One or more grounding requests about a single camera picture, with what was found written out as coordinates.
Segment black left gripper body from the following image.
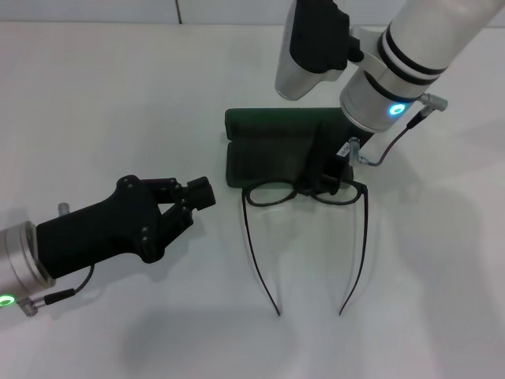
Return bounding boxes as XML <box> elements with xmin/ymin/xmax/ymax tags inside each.
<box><xmin>36</xmin><ymin>175</ymin><xmax>165</xmax><ymax>280</ymax></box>

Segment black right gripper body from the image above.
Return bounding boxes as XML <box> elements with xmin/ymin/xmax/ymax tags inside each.
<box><xmin>311</xmin><ymin>118</ymin><xmax>357</xmax><ymax>187</ymax></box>

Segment black glasses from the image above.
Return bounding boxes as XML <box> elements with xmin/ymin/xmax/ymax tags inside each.
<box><xmin>241</xmin><ymin>179</ymin><xmax>370</xmax><ymax>317</ymax></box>

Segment green glasses case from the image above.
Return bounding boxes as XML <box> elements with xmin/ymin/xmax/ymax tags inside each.
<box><xmin>223</xmin><ymin>106</ymin><xmax>357</xmax><ymax>189</ymax></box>

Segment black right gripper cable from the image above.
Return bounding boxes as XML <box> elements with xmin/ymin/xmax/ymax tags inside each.
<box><xmin>348</xmin><ymin>92</ymin><xmax>450</xmax><ymax>167</ymax></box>

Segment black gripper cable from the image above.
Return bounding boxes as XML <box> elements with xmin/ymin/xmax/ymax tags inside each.
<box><xmin>348</xmin><ymin>92</ymin><xmax>450</xmax><ymax>167</ymax></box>
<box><xmin>19</xmin><ymin>202</ymin><xmax>96</xmax><ymax>317</ymax></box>

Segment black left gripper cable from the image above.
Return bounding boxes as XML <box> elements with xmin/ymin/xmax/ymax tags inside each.
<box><xmin>19</xmin><ymin>202</ymin><xmax>96</xmax><ymax>317</ymax></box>

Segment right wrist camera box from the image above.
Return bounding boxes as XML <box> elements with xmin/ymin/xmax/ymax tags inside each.
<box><xmin>275</xmin><ymin>0</ymin><xmax>365</xmax><ymax>102</ymax></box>

